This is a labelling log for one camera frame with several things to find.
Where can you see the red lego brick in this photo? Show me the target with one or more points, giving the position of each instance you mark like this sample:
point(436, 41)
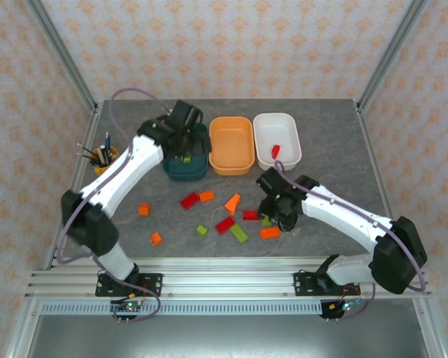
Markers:
point(276, 151)
point(225, 225)
point(251, 215)
point(189, 201)

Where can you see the small green lego brick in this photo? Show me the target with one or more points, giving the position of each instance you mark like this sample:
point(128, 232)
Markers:
point(202, 230)

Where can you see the small orange lego brick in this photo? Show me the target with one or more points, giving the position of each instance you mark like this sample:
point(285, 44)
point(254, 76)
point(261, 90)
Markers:
point(156, 239)

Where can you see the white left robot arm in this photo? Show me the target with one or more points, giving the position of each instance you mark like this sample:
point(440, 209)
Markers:
point(112, 175)

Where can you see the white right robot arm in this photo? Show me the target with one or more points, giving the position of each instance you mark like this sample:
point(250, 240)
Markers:
point(339, 212)

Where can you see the teal plastic bin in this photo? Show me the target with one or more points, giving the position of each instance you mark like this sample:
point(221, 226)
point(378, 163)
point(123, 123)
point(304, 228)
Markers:
point(183, 174)

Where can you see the orange plastic bin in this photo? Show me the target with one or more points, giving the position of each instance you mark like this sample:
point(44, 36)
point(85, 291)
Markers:
point(231, 145)

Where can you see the orange lego wedge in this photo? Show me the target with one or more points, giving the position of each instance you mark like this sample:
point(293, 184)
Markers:
point(233, 205)

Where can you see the blue pencil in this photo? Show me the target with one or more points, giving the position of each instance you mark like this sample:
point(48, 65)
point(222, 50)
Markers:
point(108, 141)

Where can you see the grey pen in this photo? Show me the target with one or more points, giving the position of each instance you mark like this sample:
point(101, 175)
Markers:
point(104, 156)

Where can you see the yellow pencil cup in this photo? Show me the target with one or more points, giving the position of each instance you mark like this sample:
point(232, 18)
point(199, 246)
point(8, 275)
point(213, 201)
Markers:
point(99, 169)

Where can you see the black pencil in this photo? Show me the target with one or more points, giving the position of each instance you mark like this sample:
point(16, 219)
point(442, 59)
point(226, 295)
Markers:
point(87, 151)

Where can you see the white plastic bin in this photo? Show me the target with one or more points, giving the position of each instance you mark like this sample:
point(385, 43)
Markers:
point(280, 130)

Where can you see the small electronics board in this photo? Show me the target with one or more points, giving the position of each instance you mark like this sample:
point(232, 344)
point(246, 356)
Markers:
point(345, 306)
point(128, 306)

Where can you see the grey metal sheet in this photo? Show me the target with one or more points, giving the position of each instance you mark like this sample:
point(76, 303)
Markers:
point(227, 335)

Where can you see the aluminium mounting rail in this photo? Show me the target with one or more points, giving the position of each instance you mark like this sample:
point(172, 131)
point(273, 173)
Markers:
point(227, 281)

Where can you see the aluminium table side rail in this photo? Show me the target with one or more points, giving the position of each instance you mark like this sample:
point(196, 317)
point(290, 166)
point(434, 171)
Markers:
point(80, 168)
point(377, 168)

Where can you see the aluminium frame post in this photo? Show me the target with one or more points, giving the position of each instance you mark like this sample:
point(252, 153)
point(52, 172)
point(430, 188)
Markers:
point(65, 59)
point(390, 56)

